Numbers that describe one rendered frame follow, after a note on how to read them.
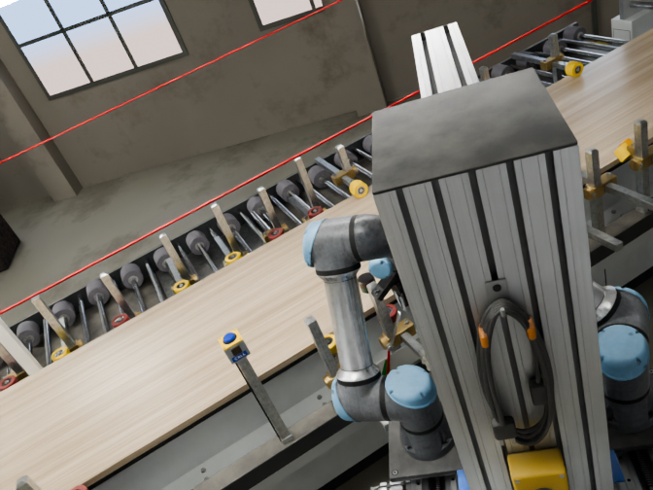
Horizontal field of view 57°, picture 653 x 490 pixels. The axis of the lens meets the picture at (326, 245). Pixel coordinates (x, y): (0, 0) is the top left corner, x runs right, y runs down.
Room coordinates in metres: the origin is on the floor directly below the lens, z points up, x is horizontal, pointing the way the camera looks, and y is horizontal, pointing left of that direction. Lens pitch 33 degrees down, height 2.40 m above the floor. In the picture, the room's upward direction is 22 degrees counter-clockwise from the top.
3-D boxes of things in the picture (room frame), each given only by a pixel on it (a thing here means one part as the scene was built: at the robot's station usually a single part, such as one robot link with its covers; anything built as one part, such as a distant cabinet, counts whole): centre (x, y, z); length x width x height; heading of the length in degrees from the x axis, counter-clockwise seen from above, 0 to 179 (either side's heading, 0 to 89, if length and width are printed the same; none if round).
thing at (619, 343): (0.92, -0.54, 1.20); 0.13 x 0.12 x 0.14; 145
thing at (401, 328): (1.67, -0.12, 0.85); 0.13 x 0.06 x 0.05; 104
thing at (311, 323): (1.60, 0.15, 0.89); 0.03 x 0.03 x 0.48; 14
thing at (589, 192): (1.91, -1.09, 0.95); 0.13 x 0.06 x 0.05; 104
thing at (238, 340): (1.54, 0.40, 1.18); 0.07 x 0.07 x 0.08; 14
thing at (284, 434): (1.54, 0.40, 0.93); 0.05 x 0.04 x 0.45; 104
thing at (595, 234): (1.79, -0.88, 0.95); 0.50 x 0.04 x 0.04; 14
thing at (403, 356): (1.63, -0.07, 0.75); 0.26 x 0.01 x 0.10; 104
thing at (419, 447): (1.05, -0.06, 1.09); 0.15 x 0.15 x 0.10
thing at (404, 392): (1.06, -0.06, 1.20); 0.13 x 0.12 x 0.14; 64
